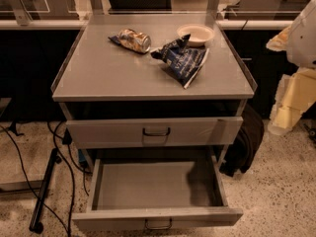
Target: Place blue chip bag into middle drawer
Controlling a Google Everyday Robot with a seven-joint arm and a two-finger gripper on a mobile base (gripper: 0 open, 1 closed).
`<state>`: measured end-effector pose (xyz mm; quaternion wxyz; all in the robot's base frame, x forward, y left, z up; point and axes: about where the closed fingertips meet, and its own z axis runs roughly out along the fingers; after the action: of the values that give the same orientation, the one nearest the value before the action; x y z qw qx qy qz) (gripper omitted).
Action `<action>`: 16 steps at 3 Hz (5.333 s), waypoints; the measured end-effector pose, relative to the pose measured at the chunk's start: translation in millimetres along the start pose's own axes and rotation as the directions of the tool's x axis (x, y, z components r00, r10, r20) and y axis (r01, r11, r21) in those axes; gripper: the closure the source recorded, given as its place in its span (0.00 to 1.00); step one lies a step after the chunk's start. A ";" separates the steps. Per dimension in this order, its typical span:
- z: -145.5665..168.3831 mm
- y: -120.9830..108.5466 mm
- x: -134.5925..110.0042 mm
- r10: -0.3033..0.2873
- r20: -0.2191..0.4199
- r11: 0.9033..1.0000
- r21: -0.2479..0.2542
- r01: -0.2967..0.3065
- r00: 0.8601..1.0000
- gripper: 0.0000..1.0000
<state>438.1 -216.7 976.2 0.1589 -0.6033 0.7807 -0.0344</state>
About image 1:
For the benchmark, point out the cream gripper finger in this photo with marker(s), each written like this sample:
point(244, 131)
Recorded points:
point(279, 41)
point(295, 94)

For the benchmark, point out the blue chip bag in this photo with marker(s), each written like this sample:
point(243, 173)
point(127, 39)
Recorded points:
point(184, 61)

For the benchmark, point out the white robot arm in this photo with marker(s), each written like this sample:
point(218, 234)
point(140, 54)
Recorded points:
point(301, 46)

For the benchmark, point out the grey drawer cabinet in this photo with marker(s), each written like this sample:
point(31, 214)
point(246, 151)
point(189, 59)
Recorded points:
point(104, 81)

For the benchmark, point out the open middle drawer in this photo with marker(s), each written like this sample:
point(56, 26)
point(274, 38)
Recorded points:
point(156, 189)

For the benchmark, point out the closed upper drawer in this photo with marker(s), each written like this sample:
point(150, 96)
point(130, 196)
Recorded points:
point(151, 132)

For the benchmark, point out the white bowl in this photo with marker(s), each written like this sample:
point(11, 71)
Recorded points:
point(199, 34)

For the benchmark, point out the black power strip bar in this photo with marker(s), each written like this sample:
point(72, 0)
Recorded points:
point(35, 225)

